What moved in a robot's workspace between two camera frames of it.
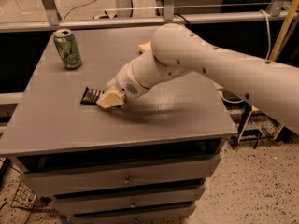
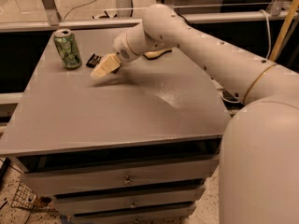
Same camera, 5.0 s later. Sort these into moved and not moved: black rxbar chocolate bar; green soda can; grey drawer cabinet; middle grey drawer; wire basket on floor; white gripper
Moved: white gripper; black rxbar chocolate bar
Not moved: grey drawer cabinet; green soda can; wire basket on floor; middle grey drawer
